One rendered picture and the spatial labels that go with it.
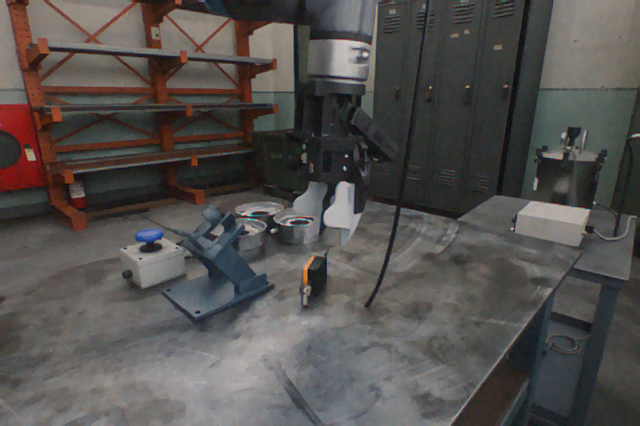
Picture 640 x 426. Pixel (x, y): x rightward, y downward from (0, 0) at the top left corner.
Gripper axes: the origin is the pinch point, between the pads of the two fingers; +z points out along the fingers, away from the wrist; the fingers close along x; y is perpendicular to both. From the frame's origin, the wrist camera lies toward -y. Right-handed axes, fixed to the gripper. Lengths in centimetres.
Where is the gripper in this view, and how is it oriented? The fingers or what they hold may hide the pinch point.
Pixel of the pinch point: (334, 231)
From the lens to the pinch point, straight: 54.6
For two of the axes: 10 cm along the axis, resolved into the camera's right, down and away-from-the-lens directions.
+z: -0.7, 9.5, 3.1
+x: 6.6, 2.8, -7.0
